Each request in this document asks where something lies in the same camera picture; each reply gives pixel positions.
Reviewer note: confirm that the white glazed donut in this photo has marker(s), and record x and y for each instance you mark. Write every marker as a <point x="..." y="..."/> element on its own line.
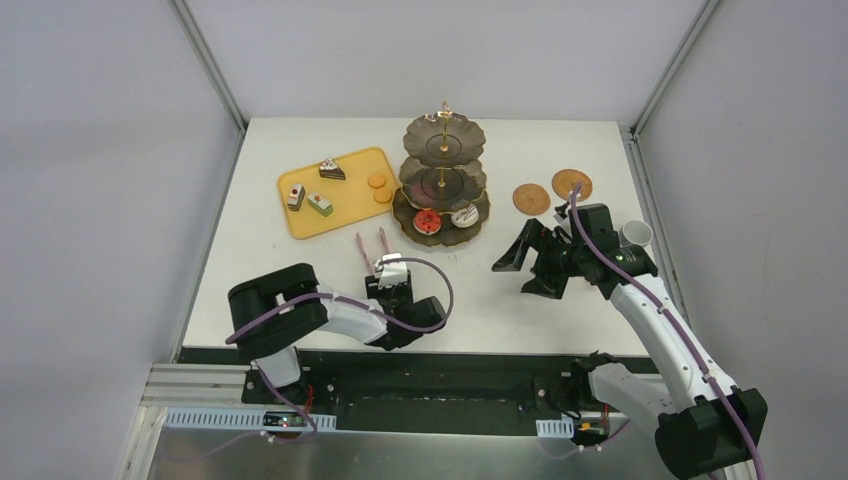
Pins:
<point x="466" y="217"/>

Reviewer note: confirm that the green layered cake piece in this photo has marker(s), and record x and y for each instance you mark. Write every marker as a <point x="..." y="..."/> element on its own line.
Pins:
<point x="320" y="203"/>

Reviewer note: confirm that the woven round coaster right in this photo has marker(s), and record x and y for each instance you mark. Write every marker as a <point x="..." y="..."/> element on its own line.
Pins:
<point x="565" y="181"/>

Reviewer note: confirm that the right aluminium frame post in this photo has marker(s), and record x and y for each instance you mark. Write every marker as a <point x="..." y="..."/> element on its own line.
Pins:
<point x="701" y="21"/>

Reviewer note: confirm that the left aluminium frame post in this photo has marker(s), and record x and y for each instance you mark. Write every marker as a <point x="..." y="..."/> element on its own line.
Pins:
<point x="188" y="22"/>

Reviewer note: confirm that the woven round coaster left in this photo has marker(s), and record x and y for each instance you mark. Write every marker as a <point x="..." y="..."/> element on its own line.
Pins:
<point x="531" y="199"/>

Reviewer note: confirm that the pink frosted donut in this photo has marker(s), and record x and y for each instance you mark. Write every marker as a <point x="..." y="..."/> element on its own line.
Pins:
<point x="433" y="196"/>

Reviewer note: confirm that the woven round coaster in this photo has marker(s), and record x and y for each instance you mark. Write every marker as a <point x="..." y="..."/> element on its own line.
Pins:
<point x="565" y="181"/>
<point x="531" y="199"/>

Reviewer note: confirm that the orange macaron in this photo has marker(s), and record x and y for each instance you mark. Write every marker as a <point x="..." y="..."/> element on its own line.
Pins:
<point x="383" y="195"/>
<point x="376" y="180"/>

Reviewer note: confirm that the red strawberry tart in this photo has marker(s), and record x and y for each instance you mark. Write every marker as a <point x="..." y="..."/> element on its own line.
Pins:
<point x="427" y="222"/>

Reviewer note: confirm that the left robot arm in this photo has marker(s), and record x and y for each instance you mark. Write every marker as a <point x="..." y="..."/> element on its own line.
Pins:
<point x="271" y="313"/>

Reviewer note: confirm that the three tier dark cake stand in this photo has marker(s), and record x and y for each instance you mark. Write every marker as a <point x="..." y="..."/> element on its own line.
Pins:
<point x="444" y="148"/>

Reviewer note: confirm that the aluminium frame post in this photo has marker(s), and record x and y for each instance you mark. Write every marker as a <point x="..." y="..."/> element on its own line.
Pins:
<point x="701" y="21"/>
<point x="188" y="22"/>

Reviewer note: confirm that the chocolate cake slice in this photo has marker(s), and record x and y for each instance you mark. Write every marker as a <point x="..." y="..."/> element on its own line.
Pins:
<point x="329" y="169"/>

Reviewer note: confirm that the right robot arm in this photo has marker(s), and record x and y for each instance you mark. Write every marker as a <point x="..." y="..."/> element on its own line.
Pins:
<point x="703" y="421"/>

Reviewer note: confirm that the blue ceramic cup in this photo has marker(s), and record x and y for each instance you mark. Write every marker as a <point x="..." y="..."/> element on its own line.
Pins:
<point x="636" y="233"/>

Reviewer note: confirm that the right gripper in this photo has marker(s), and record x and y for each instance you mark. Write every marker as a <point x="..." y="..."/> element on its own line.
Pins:
<point x="546" y="258"/>

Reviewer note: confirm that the yellow serving tray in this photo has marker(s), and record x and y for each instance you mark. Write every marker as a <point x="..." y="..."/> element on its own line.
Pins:
<point x="352" y="198"/>

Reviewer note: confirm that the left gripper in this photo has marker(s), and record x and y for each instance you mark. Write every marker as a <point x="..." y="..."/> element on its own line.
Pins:
<point x="382" y="280"/>

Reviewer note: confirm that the black mounting base plate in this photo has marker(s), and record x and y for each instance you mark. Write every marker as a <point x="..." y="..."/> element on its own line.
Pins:
<point x="443" y="393"/>

